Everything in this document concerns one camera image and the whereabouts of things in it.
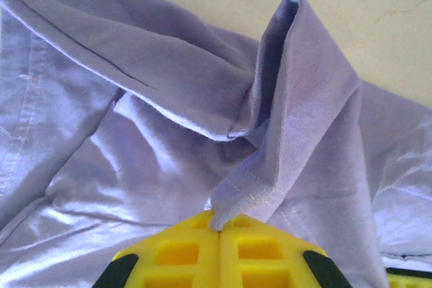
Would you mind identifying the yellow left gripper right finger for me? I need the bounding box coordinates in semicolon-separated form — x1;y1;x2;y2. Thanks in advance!
219;214;354;288

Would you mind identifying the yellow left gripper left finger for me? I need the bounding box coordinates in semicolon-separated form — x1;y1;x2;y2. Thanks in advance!
91;209;221;288

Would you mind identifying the purple t-shirt with white print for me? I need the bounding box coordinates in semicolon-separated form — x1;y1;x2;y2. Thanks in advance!
0;0;432;288

